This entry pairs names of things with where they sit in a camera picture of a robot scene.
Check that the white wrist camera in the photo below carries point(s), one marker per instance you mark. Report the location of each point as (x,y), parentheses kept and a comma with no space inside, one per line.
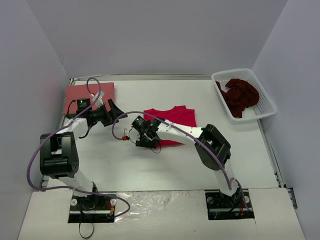
(97,99)
(130,134)

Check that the dark red t shirt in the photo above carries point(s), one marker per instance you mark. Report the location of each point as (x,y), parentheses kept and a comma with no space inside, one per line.
(240,95)

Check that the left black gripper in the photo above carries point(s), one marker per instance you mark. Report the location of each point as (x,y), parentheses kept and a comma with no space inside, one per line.
(109,115)

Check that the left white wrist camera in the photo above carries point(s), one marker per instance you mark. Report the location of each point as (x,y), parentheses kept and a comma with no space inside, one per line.
(97,99)

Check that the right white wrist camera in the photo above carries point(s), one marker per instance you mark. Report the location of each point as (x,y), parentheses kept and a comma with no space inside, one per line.
(130,134)

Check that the white plastic basket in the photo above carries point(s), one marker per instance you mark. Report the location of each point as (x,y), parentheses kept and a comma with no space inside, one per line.
(263,109)

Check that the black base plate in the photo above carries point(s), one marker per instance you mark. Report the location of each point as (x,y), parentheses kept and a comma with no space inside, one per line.
(92,209)
(222,207)

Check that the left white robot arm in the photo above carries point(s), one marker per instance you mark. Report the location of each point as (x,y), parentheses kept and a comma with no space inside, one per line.
(59,157)

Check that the bright red t shirt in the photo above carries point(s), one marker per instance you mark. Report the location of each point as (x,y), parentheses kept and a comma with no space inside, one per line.
(178,114)

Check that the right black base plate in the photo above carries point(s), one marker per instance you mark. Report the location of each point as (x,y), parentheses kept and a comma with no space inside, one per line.
(222,207)

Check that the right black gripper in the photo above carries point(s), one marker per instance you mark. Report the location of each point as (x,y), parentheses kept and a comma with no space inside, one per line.
(144,141)

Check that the folded salmon pink shirt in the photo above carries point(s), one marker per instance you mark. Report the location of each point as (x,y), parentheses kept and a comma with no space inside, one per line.
(74,92)

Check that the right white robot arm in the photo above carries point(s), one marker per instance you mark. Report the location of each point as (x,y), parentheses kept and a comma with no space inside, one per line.
(212,147)

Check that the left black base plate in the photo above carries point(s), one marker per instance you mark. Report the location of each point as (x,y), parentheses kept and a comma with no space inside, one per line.
(92,209)

